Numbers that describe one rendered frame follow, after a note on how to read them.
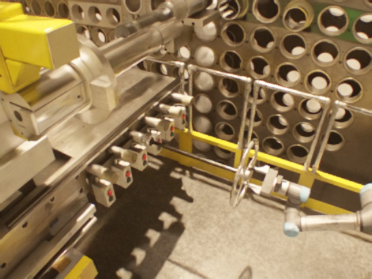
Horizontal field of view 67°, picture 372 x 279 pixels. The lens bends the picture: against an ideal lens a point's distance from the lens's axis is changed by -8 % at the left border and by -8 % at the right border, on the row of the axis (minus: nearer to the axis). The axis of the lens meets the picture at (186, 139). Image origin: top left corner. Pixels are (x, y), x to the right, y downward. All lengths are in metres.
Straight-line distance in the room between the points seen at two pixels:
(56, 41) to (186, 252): 1.82
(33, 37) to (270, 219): 2.18
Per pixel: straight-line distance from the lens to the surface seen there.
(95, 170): 1.64
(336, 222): 1.52
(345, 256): 2.55
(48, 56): 0.81
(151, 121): 1.93
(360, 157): 3.33
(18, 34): 0.88
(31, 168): 1.38
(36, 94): 1.06
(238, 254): 2.32
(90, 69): 1.17
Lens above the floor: 1.97
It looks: 38 degrees down
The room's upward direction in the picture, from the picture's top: straight up
